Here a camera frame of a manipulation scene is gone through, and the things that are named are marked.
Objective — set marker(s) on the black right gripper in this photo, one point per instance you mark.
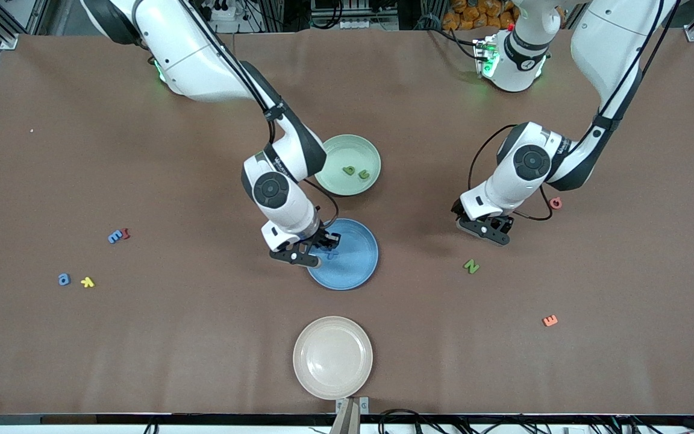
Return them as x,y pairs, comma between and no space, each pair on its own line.
321,235

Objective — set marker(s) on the blue foam letter X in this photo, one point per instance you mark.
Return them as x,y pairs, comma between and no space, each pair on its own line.
332,254

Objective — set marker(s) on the pink foam letter G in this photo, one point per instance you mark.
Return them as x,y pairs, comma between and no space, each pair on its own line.
558,204

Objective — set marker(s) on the green foam letter q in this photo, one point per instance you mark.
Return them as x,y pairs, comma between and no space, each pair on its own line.
349,171

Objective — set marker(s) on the blue foam letter E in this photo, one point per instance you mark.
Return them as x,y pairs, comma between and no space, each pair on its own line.
114,236

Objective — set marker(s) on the blue foam letter a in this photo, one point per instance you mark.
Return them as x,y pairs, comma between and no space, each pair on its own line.
61,281

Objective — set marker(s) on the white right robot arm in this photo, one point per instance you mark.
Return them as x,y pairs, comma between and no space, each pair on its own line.
202,66

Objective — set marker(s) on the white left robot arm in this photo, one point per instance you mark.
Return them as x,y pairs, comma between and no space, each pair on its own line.
600,48

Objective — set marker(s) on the blue round plate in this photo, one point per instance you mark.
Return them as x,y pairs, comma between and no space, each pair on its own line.
353,265

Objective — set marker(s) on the green round plate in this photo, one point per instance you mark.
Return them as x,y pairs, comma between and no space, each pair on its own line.
359,150

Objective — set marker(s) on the orange foam letter E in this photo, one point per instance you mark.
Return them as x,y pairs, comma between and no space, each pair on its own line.
550,320

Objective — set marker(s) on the beige round plate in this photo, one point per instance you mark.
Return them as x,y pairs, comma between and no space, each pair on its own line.
332,358

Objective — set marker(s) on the orange packets pile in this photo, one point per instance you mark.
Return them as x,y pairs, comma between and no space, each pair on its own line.
473,15

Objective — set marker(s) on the white socket strip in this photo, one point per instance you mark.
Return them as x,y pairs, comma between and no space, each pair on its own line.
368,24

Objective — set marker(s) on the yellow foam letter k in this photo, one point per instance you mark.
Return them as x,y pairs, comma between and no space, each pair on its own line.
87,281

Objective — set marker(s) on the white power strip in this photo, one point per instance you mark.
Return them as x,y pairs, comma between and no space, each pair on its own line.
223,12

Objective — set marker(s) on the grey metal mount bracket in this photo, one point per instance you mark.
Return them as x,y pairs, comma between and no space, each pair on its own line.
350,410

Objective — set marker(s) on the aluminium table edge rail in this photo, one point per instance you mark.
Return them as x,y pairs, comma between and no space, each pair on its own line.
82,419

